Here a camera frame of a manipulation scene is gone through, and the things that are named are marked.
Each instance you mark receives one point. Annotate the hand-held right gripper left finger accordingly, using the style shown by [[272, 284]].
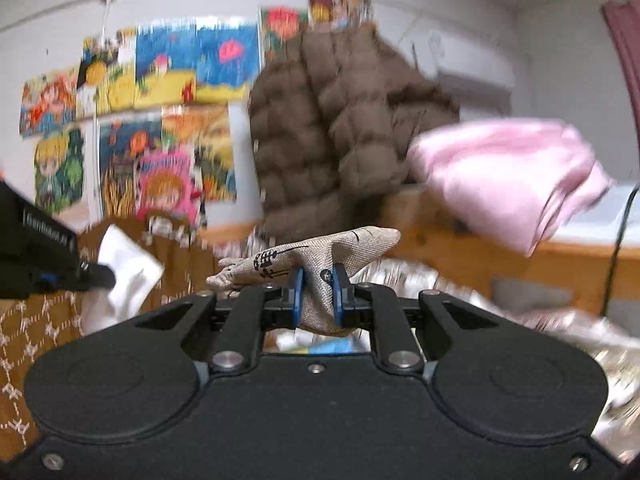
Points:
[[298, 300]]

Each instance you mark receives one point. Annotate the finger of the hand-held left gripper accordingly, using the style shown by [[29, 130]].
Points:
[[97, 276]]

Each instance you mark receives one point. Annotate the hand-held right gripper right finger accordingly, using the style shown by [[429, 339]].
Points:
[[340, 295]]

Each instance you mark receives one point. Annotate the white cloth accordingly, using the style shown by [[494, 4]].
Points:
[[125, 270]]

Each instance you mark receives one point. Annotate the beige printed cloth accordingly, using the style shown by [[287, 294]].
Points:
[[320, 255]]

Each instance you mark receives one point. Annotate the colourful patchwork cloth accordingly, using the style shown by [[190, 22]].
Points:
[[310, 345]]

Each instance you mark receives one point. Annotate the blond cartoon girl poster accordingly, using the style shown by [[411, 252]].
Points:
[[57, 170]]

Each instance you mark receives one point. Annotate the brown embroidered blanket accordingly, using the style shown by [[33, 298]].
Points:
[[40, 330]]

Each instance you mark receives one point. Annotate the pink cartoon girl poster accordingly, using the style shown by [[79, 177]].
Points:
[[167, 190]]

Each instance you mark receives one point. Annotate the brown puffer jacket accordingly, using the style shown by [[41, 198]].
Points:
[[320, 135]]

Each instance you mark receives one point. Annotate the pink garment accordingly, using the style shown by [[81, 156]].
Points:
[[500, 175]]

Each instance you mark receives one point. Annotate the white floral blanket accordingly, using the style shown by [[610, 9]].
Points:
[[590, 340]]

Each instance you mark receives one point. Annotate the dark pink curtain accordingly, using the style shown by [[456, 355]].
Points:
[[627, 85]]

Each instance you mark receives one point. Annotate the pumpkin wall poster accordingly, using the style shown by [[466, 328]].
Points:
[[127, 160]]

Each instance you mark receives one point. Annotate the red-haired cartoon wall poster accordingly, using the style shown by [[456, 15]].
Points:
[[50, 102]]

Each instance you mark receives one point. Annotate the orange landscape wall poster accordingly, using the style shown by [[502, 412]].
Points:
[[215, 150]]

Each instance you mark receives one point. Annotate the yellow and black wall poster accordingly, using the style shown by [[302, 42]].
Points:
[[107, 80]]

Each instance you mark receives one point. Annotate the blue and yellow wall poster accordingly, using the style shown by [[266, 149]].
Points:
[[165, 65]]

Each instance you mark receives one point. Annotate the blue wall poster pink shape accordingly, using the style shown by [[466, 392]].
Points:
[[227, 60]]

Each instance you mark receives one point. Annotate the red flower wall poster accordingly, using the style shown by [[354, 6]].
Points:
[[282, 30]]

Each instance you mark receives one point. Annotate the small colourful wall poster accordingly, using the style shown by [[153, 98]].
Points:
[[340, 5]]

